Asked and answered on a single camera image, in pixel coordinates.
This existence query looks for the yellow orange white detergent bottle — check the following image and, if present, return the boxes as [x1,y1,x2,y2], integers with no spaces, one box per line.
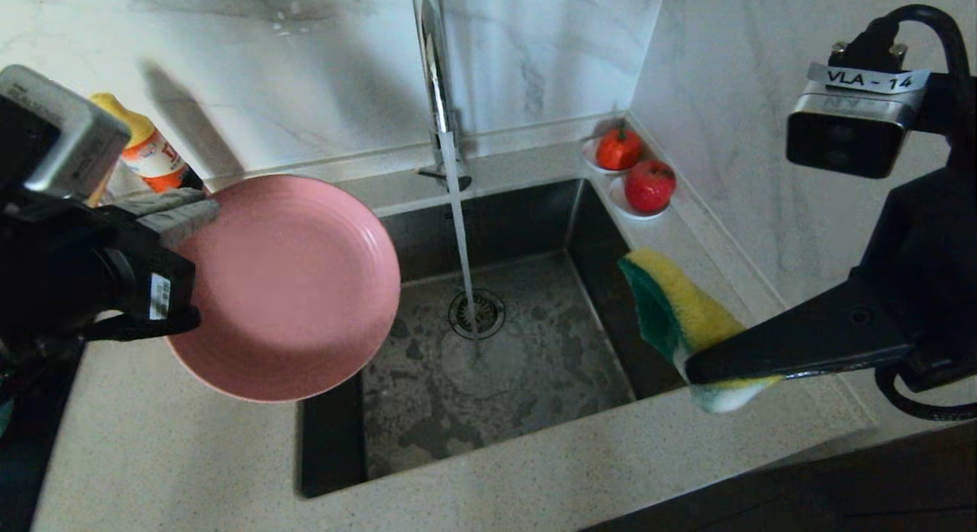
[90,93,205,197]

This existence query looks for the wooden chopstick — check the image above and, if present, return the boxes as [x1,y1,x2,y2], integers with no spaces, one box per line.
[86,166,115,209]

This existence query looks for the yellow green sponge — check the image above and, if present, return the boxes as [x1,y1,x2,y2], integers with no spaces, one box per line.
[617,248,785,415]

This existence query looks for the pink plate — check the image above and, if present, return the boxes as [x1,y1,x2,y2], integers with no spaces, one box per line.
[164,175,403,405]

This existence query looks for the chrome faucet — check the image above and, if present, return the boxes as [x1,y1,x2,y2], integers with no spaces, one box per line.
[411,0,473,193]

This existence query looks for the stainless steel sink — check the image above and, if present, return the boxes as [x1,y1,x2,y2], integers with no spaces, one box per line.
[298,179,707,499]

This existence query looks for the black cooktop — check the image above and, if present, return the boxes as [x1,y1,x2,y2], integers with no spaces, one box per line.
[0,349,86,532]

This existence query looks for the red apple on dish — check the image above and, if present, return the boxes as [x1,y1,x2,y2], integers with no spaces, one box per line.
[608,176,676,221]

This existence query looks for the running water stream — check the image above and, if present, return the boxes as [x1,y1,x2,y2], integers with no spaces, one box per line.
[440,133,484,360]

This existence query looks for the round metal drain strainer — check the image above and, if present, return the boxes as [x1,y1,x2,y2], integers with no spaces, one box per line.
[447,290,506,342]

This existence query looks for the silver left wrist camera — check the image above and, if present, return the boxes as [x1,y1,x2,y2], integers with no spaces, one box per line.
[0,64,133,202]

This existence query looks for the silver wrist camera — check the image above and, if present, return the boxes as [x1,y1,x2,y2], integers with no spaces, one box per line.
[0,64,133,202]
[786,62,934,180]

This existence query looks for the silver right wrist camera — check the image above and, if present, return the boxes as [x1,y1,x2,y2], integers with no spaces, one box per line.
[786,62,934,180]

